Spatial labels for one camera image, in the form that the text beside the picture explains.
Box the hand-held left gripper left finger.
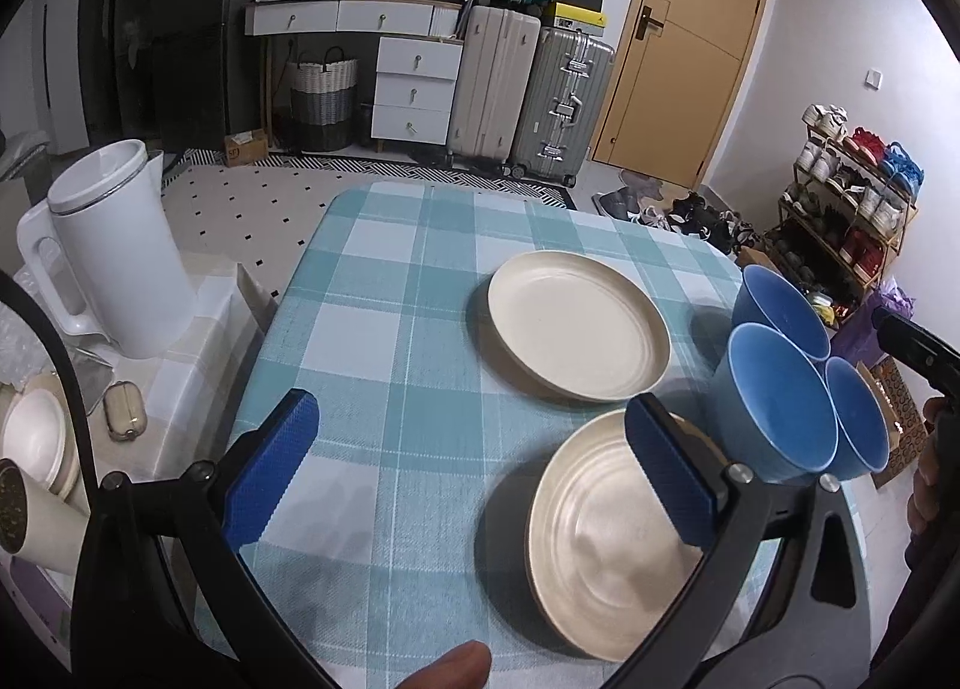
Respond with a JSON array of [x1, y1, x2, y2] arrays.
[[71, 389, 338, 689]]

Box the silver suitcase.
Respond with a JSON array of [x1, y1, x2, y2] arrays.
[[510, 25, 616, 185]]

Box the white cup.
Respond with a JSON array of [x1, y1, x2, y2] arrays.
[[0, 459, 91, 577]]

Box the black white patterned rug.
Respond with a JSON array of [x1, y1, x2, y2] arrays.
[[161, 148, 580, 212]]

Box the yellow black shoe box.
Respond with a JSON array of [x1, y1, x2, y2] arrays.
[[543, 2, 610, 35]]

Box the small cardboard box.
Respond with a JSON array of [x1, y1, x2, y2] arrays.
[[223, 130, 270, 167]]

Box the white dressing table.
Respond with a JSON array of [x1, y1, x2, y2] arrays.
[[244, 0, 466, 152]]

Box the pile of loose shoes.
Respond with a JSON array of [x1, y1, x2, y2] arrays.
[[591, 186, 760, 257]]

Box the black refrigerator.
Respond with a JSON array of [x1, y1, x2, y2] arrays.
[[79, 0, 287, 152]]

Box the person's right forearm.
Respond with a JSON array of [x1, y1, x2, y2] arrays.
[[896, 539, 960, 667]]

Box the translucent brown earbud case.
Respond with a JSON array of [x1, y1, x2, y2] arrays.
[[105, 381, 158, 443]]

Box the white bowl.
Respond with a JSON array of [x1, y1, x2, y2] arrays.
[[0, 385, 72, 495]]

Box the person's left hand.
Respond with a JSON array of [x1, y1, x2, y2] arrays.
[[397, 640, 493, 689]]

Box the white electric kettle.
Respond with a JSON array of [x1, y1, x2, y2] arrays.
[[15, 138, 200, 360]]

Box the beige suitcase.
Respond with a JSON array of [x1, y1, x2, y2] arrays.
[[448, 3, 542, 174]]

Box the woven laundry basket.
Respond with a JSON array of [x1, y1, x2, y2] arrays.
[[288, 47, 360, 152]]

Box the blue ceramic bowl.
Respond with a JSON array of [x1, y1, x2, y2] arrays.
[[823, 357, 892, 482], [709, 323, 841, 484], [731, 264, 832, 364]]

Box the black cable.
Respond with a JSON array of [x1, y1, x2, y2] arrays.
[[0, 269, 102, 510]]

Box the grey doormat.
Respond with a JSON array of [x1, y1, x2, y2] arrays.
[[617, 168, 666, 201]]

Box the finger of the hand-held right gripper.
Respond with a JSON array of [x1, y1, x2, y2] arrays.
[[872, 310, 923, 360]]

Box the teal checked tablecloth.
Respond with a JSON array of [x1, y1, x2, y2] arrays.
[[191, 179, 863, 689]]

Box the purple bag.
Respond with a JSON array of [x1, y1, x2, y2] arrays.
[[831, 276, 920, 369]]

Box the person's right hand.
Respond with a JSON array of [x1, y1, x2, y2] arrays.
[[906, 396, 960, 547]]

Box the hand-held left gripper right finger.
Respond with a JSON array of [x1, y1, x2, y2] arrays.
[[600, 393, 875, 689]]

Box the wooden door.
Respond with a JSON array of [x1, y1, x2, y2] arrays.
[[591, 0, 778, 189]]

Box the cream round plate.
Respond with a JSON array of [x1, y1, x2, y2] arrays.
[[525, 408, 766, 664], [487, 250, 671, 403]]

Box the patterned cardboard box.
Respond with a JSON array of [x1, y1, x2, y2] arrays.
[[855, 357, 932, 489]]

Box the rows of shelved shoes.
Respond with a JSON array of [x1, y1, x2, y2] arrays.
[[766, 103, 925, 319]]

